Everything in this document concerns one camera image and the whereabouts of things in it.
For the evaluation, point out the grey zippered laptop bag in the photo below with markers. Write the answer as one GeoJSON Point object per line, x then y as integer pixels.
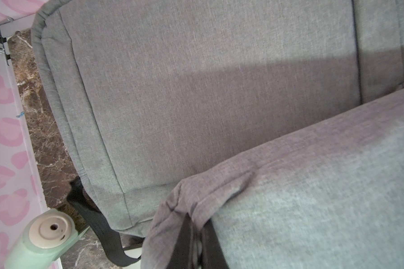
{"type": "Point", "coordinates": [148, 93]}

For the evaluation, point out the grey laptop sleeve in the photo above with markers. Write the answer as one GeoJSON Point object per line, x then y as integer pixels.
{"type": "Point", "coordinates": [329, 196]}

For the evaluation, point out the pale green tape dispenser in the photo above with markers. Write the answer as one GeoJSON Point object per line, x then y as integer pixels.
{"type": "Point", "coordinates": [44, 240]}

